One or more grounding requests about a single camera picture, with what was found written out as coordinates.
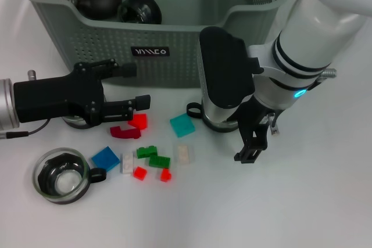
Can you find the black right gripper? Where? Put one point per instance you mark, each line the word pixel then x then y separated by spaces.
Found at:
pixel 253 117

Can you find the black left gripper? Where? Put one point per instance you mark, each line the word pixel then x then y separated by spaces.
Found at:
pixel 55 97

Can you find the glass teacup black holder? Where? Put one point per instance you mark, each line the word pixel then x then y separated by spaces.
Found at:
pixel 139 10
pixel 218 127
pixel 62 185
pixel 75 123

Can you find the grey perforated storage bin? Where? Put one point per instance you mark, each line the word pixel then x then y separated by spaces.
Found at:
pixel 162 65

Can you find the large orange-red building brick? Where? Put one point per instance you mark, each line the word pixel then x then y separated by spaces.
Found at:
pixel 139 121

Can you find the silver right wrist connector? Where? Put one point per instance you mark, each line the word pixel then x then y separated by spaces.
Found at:
pixel 273 126

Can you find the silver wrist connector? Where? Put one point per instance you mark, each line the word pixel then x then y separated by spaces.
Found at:
pixel 32 75
pixel 273 126

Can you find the dark red curved brick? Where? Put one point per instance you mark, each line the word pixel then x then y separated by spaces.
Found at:
pixel 125 133

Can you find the teal square plate brick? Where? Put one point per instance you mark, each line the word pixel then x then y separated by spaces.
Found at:
pixel 181 126

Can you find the translucent white building brick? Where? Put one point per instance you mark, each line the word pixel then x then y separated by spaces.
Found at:
pixel 183 154

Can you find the green building brick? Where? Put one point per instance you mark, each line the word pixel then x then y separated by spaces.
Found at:
pixel 146 152
pixel 159 162

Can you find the blue square plate brick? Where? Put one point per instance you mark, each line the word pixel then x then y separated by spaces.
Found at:
pixel 106 158

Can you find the small red building brick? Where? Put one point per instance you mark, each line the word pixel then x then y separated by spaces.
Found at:
pixel 140 172
pixel 165 175

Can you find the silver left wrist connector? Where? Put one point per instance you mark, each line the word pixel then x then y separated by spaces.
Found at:
pixel 32 75

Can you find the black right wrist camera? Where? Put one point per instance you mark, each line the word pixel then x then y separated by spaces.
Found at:
pixel 223 65

